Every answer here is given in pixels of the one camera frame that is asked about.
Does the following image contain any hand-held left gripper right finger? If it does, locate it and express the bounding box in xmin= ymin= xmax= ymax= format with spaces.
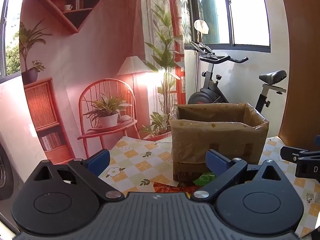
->
xmin=190 ymin=149 xmax=287 ymax=202

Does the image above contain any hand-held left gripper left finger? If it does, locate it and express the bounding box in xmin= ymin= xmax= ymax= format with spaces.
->
xmin=32 ymin=149 xmax=124 ymax=200

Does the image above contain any green snack packet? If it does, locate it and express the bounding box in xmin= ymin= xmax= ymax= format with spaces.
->
xmin=192 ymin=171 xmax=217 ymax=187

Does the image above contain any plastic-lined cardboard box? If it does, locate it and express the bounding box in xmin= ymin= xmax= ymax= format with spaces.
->
xmin=169 ymin=102 xmax=270 ymax=182

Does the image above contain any red snack packet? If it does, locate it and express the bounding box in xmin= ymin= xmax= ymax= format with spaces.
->
xmin=152 ymin=181 xmax=194 ymax=194

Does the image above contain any floral checkered tablecloth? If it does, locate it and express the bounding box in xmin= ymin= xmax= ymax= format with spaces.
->
xmin=99 ymin=136 xmax=320 ymax=238

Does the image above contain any black exercise bike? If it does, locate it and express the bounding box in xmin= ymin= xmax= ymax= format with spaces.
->
xmin=187 ymin=41 xmax=287 ymax=113

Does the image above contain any wooden board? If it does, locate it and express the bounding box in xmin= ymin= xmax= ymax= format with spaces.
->
xmin=277 ymin=0 xmax=320 ymax=143

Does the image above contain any dark round wheel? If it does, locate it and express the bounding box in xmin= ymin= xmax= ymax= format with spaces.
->
xmin=0 ymin=142 xmax=15 ymax=200

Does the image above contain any floor stand with white cover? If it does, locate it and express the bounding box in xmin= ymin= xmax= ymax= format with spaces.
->
xmin=194 ymin=19 xmax=210 ymax=98

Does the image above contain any dark framed window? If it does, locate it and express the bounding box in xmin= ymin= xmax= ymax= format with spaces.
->
xmin=0 ymin=0 xmax=23 ymax=78
xmin=185 ymin=0 xmax=272 ymax=53

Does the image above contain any printed wall backdrop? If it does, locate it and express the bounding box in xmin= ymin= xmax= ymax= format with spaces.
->
xmin=19 ymin=0 xmax=187 ymax=160

